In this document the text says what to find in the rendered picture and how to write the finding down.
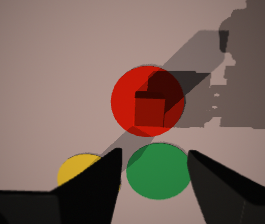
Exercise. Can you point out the red cube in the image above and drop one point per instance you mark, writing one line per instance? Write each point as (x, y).
(149, 109)

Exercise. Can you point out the red circle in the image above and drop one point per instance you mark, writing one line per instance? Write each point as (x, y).
(146, 79)

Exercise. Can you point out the green circle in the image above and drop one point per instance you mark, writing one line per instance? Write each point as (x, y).
(158, 171)

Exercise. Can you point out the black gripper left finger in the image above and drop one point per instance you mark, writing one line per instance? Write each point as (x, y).
(96, 187)

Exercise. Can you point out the yellow circle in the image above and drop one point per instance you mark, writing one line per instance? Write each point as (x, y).
(75, 165)

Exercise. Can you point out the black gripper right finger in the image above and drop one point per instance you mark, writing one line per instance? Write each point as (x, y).
(225, 196)

